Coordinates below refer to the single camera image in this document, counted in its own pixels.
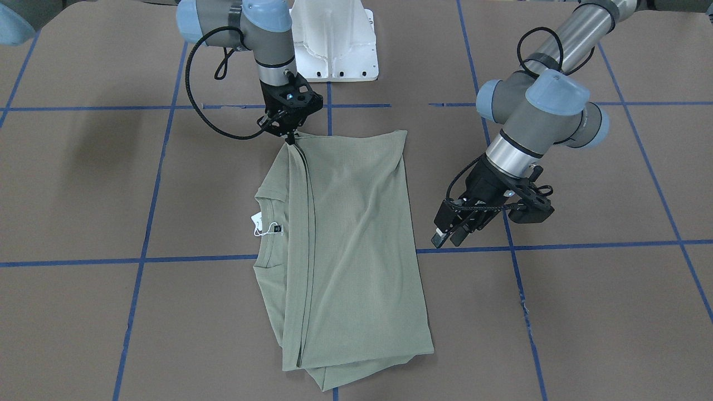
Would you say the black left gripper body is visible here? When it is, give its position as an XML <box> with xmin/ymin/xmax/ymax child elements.
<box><xmin>434</xmin><ymin>157</ymin><xmax>519</xmax><ymax>238</ymax></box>

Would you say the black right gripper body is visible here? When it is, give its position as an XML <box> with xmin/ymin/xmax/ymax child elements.
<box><xmin>257</xmin><ymin>81</ymin><xmax>306</xmax><ymax>136</ymax></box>

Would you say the olive green long-sleeve shirt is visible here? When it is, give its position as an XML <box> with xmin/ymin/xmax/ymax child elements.
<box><xmin>253</xmin><ymin>130</ymin><xmax>434</xmax><ymax>391</ymax></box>

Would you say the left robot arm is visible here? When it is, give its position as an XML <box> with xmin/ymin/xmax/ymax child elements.
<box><xmin>431</xmin><ymin>1</ymin><xmax>711</xmax><ymax>248</ymax></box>

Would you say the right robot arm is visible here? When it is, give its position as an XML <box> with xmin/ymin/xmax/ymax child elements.
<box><xmin>154</xmin><ymin>1</ymin><xmax>323</xmax><ymax>145</ymax></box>

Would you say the white shirt neck tag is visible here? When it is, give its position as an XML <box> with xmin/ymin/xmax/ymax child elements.
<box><xmin>251</xmin><ymin>212</ymin><xmax>282</xmax><ymax>238</ymax></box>

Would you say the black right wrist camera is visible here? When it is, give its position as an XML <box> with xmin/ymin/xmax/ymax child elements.
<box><xmin>280</xmin><ymin>71</ymin><xmax>324</xmax><ymax>121</ymax></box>

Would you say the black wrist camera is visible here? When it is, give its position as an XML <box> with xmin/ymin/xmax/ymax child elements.
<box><xmin>506</xmin><ymin>165</ymin><xmax>554</xmax><ymax>224</ymax></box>
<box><xmin>280</xmin><ymin>71</ymin><xmax>324</xmax><ymax>121</ymax></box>

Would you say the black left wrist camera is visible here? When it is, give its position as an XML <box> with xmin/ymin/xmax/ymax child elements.
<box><xmin>506</xmin><ymin>165</ymin><xmax>554</xmax><ymax>224</ymax></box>

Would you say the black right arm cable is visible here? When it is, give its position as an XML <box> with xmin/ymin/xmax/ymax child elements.
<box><xmin>184</xmin><ymin>26</ymin><xmax>268</xmax><ymax>140</ymax></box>

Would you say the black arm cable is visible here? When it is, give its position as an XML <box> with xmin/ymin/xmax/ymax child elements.
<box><xmin>184</xmin><ymin>26</ymin><xmax>268</xmax><ymax>140</ymax></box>
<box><xmin>445</xmin><ymin>27</ymin><xmax>597</xmax><ymax>213</ymax></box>

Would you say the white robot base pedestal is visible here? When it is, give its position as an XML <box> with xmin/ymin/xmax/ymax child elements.
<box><xmin>290</xmin><ymin>1</ymin><xmax>379</xmax><ymax>83</ymax></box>

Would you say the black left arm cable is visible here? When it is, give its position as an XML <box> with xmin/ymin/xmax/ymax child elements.
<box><xmin>445</xmin><ymin>27</ymin><xmax>597</xmax><ymax>213</ymax></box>

